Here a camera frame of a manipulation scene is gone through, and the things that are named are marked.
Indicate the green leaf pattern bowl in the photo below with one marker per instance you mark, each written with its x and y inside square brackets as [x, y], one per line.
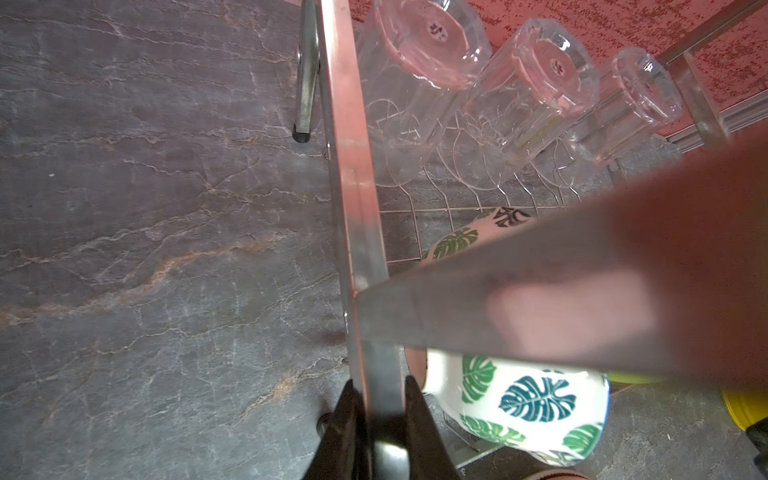
[556, 414]

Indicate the yellow pencil cup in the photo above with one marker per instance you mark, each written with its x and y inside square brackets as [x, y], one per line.
[745, 408]

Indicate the clear drinking glass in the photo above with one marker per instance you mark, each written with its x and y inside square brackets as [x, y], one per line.
[638, 97]
[417, 61]
[531, 91]

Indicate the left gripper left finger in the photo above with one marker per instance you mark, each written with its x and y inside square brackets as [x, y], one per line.
[343, 451]

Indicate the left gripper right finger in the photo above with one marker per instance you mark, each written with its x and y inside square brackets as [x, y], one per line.
[428, 458]

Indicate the lime green bowl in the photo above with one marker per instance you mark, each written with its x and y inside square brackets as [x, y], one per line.
[623, 378]

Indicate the chrome two-tier dish rack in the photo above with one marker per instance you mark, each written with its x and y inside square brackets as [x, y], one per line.
[662, 277]

